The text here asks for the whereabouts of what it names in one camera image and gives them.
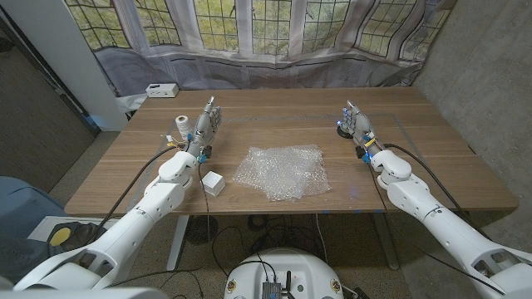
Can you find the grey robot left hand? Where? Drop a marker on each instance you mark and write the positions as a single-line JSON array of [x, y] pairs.
[[203, 130]]

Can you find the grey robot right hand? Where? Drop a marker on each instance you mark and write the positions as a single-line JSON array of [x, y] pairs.
[[361, 124]]

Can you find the clear bubble wrap sheet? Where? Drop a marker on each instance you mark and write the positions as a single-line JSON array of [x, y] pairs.
[[282, 170]]

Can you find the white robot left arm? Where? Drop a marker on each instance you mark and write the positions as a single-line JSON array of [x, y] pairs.
[[137, 224]]

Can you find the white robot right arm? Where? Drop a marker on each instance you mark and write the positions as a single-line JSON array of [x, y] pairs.
[[436, 220]]

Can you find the green button black base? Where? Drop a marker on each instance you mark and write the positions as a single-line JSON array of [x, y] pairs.
[[343, 134]]

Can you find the white thread spool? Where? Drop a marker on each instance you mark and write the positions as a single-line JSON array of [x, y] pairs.
[[183, 126]]

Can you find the white cube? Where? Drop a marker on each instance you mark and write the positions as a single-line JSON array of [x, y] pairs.
[[213, 182]]

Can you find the white power strip box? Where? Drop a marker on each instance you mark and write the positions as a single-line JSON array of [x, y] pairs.
[[162, 90]]

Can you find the black round floor disc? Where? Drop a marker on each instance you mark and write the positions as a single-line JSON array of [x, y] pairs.
[[201, 229]]

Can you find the printed window backdrop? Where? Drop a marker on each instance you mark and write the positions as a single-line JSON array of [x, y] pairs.
[[270, 41]]

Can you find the white table leg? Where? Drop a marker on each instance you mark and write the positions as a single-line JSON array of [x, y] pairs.
[[176, 245]]

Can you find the grey table leg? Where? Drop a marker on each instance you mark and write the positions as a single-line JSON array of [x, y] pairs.
[[386, 245]]

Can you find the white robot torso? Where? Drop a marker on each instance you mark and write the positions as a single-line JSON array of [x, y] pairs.
[[291, 266]]

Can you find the dark shoe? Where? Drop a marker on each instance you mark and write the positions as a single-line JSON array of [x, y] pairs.
[[85, 234]]

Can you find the grey electronics box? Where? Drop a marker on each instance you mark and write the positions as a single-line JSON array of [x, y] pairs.
[[271, 290]]

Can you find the black yellow foot pedal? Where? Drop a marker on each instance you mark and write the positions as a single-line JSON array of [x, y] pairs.
[[60, 236]]

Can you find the white floor mat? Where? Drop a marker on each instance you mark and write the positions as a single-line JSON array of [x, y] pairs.
[[41, 228]]

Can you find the blue upholstered seat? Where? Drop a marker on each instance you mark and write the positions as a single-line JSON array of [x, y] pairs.
[[21, 203]]

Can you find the person leg blue jeans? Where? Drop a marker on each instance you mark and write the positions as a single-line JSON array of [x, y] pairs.
[[21, 257]]

